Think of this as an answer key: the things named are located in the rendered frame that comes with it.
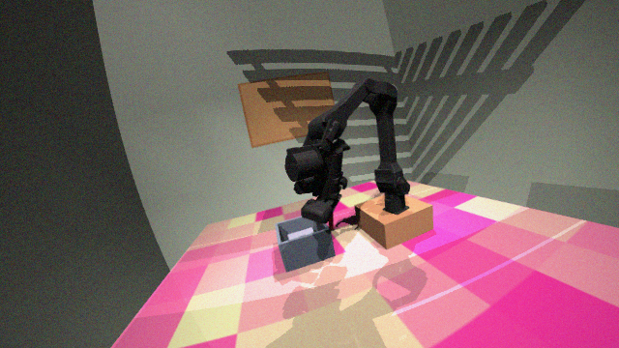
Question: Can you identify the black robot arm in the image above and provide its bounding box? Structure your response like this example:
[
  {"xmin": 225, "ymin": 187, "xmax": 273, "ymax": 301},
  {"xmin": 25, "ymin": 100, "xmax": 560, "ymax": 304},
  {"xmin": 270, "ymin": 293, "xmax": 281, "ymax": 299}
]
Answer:
[{"xmin": 284, "ymin": 78, "xmax": 410, "ymax": 215}]

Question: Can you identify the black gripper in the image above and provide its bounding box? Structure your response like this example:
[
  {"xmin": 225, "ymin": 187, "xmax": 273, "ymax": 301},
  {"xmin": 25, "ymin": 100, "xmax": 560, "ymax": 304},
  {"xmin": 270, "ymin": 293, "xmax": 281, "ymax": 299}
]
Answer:
[{"xmin": 301, "ymin": 171, "xmax": 348, "ymax": 223}]

